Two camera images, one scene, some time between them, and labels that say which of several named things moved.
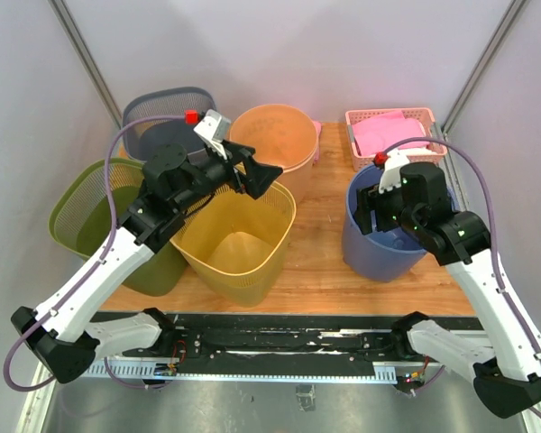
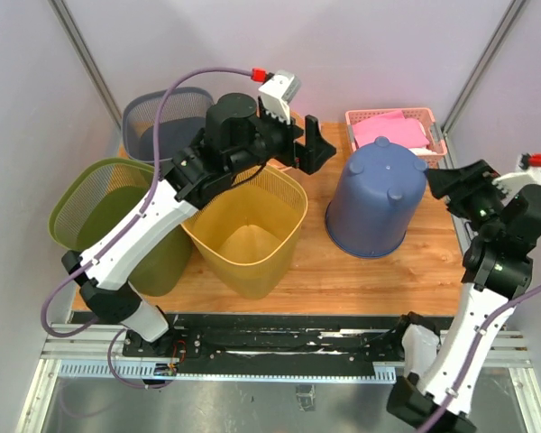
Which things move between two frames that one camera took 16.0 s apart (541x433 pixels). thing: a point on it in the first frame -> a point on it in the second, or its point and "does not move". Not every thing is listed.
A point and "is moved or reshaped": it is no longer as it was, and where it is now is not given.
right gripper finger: (362, 215) -> (459, 179)
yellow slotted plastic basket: (236, 244) is moved or reshaped
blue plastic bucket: (386, 255) -> (374, 198)
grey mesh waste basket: (163, 122) does not move
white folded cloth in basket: (417, 152) does not move
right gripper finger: (363, 218) -> (446, 181)
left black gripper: (259, 176) -> (316, 148)
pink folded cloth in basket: (389, 131) does not move
